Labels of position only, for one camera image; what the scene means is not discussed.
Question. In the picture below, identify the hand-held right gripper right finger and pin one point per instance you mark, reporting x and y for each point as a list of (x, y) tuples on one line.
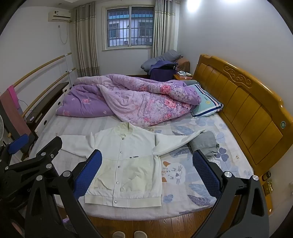
[(206, 176)]

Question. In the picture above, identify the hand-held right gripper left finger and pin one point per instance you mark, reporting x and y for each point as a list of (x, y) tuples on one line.
[(89, 174)]

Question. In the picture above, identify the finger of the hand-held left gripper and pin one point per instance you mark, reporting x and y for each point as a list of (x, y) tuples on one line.
[(43, 151), (17, 143)]

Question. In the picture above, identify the white snap-button jacket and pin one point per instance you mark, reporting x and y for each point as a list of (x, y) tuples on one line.
[(128, 171)]

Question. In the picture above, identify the white fan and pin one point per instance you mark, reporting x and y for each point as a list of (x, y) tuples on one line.
[(1, 128)]

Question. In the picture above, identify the leaf print bed sheet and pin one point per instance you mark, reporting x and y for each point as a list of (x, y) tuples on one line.
[(183, 176)]

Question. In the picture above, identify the pink towel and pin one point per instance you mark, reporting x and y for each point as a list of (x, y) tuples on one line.
[(13, 109)]

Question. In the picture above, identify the grey folded garment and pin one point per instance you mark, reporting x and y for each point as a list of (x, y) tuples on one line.
[(202, 141)]

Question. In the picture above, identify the white waffle blanket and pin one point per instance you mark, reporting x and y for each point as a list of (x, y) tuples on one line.
[(91, 123)]

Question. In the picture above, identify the brass bed latch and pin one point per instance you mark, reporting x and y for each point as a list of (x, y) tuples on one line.
[(267, 187)]

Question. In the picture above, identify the beige slipper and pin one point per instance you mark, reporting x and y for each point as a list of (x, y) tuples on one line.
[(118, 234), (140, 234)]

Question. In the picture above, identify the blue striped pillow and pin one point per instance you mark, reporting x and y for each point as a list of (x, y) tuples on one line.
[(206, 105)]

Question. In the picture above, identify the wooden bed headboard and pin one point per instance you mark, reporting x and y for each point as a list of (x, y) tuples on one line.
[(242, 107)]

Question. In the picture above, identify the purple floral quilt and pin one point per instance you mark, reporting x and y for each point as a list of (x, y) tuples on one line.
[(142, 98)]

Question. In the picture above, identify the wooden nightstand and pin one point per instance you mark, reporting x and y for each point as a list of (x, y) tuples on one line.
[(183, 77)]

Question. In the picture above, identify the dark purple cloth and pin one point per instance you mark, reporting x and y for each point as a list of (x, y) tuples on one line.
[(160, 73)]

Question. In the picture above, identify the striped beige curtain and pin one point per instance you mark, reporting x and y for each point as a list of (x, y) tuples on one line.
[(87, 41), (162, 27)]

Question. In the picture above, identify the grey pillow on chair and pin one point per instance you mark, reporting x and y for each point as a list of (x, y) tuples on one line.
[(164, 57)]

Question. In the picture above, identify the white air conditioner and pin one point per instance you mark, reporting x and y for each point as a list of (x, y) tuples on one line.
[(59, 15)]

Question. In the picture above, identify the barred window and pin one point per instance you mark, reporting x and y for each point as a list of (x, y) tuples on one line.
[(128, 25)]

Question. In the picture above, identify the wooden rail pole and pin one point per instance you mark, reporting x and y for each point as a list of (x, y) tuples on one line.
[(50, 88), (41, 68)]

